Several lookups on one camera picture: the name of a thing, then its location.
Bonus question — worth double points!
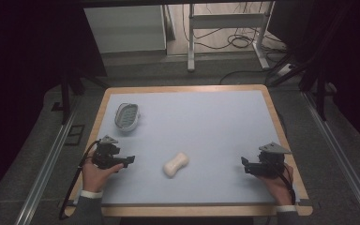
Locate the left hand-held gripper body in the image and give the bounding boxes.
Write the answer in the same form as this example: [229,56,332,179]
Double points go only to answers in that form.
[91,134,129,171]

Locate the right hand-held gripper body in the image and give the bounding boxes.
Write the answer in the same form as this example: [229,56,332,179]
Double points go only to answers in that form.
[247,142,293,180]

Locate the person's left hand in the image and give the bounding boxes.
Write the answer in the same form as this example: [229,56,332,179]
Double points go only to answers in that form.
[81,157,125,193]

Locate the person's right hand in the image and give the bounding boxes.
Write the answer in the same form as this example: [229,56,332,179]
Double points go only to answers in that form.
[256,163,295,207]

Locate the oval grey soap dish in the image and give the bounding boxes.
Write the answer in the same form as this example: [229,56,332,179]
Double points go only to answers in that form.
[114,102,142,132]

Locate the white soap bar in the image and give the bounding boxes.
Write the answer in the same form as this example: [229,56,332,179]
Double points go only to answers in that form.
[162,151,190,179]

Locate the light blue table mat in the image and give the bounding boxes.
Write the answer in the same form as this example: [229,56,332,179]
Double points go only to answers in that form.
[100,90,302,206]

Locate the black metal stand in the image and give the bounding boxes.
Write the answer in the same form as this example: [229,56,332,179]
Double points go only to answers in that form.
[52,69,111,126]
[265,52,338,122]

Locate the white power strip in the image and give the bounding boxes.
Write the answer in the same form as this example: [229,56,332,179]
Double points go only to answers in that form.
[276,63,296,78]

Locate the white cabinet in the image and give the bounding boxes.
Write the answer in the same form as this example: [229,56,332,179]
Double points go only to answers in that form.
[83,4,167,54]

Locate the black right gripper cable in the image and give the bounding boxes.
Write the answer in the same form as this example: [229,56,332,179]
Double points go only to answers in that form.
[273,165,297,206]

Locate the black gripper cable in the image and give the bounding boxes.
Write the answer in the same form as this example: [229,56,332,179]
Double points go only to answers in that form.
[273,165,297,206]
[58,140,101,220]

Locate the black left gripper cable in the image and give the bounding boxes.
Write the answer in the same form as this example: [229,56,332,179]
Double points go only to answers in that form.
[58,140,101,220]

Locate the aluminium rail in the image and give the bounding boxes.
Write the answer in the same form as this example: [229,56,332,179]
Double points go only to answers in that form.
[301,91,360,225]
[13,98,82,225]

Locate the black floor cables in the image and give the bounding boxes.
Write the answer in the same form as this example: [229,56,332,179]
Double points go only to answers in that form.
[181,2,290,86]

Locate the white metal desk frame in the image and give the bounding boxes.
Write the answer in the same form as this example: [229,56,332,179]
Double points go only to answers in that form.
[187,2,276,73]

